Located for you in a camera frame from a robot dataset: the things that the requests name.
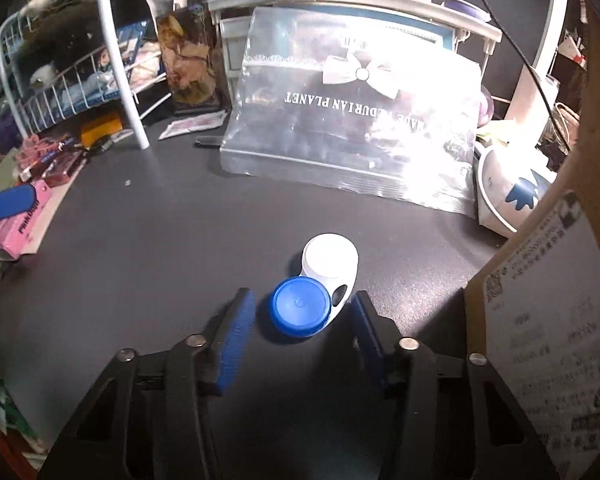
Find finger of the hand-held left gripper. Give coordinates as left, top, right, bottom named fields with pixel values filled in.
left=0, top=183, right=36, bottom=226

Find black plush toy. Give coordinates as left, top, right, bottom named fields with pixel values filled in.
left=50, top=20, right=106, bottom=66

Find white and blue lens case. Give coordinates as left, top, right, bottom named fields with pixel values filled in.
left=270, top=232, right=360, bottom=338

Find pink packet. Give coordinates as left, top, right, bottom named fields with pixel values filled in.
left=0, top=180, right=51, bottom=261

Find green and white packet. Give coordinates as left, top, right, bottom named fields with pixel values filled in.
left=0, top=355, right=41, bottom=453

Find clear plastic bag with bow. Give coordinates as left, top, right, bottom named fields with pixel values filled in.
left=219, top=6, right=483, bottom=218

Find orange box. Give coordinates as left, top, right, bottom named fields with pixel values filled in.
left=80, top=112, right=123, bottom=148

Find white desk lamp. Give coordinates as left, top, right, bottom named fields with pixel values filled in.
left=505, top=0, right=571, bottom=126

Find black cable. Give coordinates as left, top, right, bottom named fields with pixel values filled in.
left=450, top=0, right=573, bottom=153

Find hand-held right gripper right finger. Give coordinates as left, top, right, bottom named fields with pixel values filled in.
left=352, top=290, right=561, bottom=480

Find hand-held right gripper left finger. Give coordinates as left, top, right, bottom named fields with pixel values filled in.
left=37, top=287, right=257, bottom=480

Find snack bag with brown print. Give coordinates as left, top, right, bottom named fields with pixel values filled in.
left=156, top=5, right=231, bottom=111

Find purple round tin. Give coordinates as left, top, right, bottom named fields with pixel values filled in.
left=442, top=0, right=483, bottom=18

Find white wire rack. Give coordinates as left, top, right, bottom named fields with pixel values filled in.
left=0, top=0, right=176, bottom=151

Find white and pink sachet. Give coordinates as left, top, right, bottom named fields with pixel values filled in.
left=158, top=111, right=228, bottom=140

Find white desk riser shelf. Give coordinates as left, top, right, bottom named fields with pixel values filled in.
left=207, top=0, right=503, bottom=61

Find brown cardboard box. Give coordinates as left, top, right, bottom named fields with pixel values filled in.
left=465, top=10, right=600, bottom=480

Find white bowl with blue print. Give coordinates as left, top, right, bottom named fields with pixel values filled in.
left=475, top=142, right=558, bottom=238

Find pink flower-shaped ornament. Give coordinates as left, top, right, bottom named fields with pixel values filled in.
left=20, top=135, right=46, bottom=161

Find blue framed board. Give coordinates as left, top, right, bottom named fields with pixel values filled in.
left=220, top=15, right=456, bottom=53

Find small white drawer unit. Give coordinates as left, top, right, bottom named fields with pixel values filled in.
left=215, top=10, right=253, bottom=81

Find beige woven basket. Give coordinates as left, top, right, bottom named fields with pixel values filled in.
left=542, top=101, right=581, bottom=158

